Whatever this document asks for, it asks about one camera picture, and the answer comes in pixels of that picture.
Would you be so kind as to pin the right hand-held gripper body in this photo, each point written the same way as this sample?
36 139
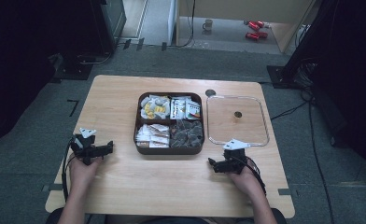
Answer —
234 160

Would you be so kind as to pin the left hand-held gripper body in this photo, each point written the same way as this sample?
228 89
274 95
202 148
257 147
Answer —
84 146

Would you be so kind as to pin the person's right hand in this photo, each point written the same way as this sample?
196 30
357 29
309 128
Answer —
245 182

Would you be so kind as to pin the person's left hand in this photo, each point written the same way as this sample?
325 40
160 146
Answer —
82 171

